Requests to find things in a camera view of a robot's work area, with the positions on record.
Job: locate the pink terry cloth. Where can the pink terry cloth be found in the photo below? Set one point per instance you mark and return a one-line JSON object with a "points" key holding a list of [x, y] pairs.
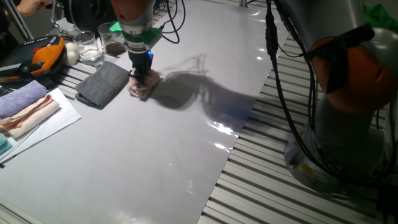
{"points": [[149, 87]]}

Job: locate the green fabric heap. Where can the green fabric heap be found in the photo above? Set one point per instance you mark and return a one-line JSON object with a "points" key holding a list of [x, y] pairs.
{"points": [[381, 17]]}

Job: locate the black round device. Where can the black round device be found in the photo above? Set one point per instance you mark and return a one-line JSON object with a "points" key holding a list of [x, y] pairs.
{"points": [[90, 14]]}

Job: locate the aluminium frame post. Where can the aluminium frame post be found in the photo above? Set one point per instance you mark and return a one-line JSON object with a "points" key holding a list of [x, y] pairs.
{"points": [[242, 2], [17, 23]]}

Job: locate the glass of clear water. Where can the glass of clear water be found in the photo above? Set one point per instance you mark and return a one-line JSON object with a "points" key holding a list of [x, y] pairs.
{"points": [[88, 49]]}

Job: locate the white egg-shaped object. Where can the white egg-shaped object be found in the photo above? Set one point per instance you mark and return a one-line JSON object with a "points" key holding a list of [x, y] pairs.
{"points": [[71, 54]]}

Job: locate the silver and orange robot arm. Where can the silver and orange robot arm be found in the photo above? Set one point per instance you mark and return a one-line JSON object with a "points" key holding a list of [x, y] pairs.
{"points": [[342, 93]]}

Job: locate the glass with brown contents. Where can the glass with brown contents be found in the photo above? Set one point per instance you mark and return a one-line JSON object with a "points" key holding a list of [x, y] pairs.
{"points": [[112, 43]]}

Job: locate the white paper sheet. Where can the white paper sheet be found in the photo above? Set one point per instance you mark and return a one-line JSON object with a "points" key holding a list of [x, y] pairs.
{"points": [[62, 115]]}

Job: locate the orange and black teach pendant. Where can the orange and black teach pendant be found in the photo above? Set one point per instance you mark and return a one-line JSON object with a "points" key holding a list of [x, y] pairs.
{"points": [[34, 57]]}

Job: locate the grey plastic table mat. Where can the grey plastic table mat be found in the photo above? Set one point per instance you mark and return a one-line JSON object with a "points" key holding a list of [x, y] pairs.
{"points": [[140, 161]]}

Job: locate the person hand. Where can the person hand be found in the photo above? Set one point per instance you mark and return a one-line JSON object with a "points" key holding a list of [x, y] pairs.
{"points": [[31, 7]]}

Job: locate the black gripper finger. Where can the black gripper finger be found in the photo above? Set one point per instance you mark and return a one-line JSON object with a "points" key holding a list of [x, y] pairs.
{"points": [[142, 77], [133, 75]]}

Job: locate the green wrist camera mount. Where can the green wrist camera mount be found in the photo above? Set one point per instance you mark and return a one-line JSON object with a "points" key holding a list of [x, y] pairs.
{"points": [[152, 35]]}

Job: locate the purple folded cloth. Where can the purple folded cloth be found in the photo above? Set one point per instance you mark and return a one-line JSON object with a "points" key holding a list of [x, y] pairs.
{"points": [[20, 98]]}

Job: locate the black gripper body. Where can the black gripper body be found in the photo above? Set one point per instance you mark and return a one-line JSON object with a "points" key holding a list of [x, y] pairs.
{"points": [[140, 60]]}

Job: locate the dark grey terry cloth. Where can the dark grey terry cloth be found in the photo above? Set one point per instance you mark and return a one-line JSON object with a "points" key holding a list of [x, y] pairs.
{"points": [[101, 84]]}

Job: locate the cream folded cloth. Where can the cream folded cloth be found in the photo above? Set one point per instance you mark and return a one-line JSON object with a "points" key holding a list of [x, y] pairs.
{"points": [[34, 119]]}

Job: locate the peach folded cloth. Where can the peach folded cloth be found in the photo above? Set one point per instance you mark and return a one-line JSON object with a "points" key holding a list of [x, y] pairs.
{"points": [[34, 109]]}

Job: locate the teal folded cloth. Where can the teal folded cloth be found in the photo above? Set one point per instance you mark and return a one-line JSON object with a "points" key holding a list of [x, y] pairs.
{"points": [[3, 144]]}

